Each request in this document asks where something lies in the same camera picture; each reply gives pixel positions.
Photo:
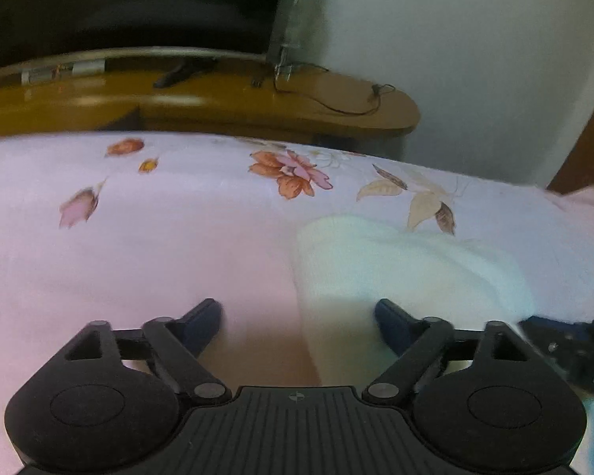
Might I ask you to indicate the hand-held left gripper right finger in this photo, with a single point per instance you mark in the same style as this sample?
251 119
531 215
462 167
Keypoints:
392 322

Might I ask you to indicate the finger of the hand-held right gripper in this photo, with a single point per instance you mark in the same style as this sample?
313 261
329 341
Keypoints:
549 330

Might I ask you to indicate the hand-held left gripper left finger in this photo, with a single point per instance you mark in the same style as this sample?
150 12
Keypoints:
203 324

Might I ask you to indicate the white knit garment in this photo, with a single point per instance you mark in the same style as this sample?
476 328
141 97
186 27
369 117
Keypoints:
401 267

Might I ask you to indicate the pink floral bedsheet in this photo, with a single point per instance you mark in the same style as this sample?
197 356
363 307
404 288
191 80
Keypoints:
178 237

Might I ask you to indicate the plain pink blanket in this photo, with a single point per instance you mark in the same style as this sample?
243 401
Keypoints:
589 208

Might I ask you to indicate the brown wooden door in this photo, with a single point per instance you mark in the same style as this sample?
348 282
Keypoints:
591 148

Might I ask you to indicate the wooden television cabinet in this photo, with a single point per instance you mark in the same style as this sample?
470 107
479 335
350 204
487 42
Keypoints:
227 104

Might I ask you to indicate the silver set-top box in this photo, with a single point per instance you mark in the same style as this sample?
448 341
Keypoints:
62 72

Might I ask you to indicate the clear acrylic stand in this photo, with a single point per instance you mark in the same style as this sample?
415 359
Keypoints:
294 20

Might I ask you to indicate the black television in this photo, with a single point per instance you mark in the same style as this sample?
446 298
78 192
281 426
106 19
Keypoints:
104 5

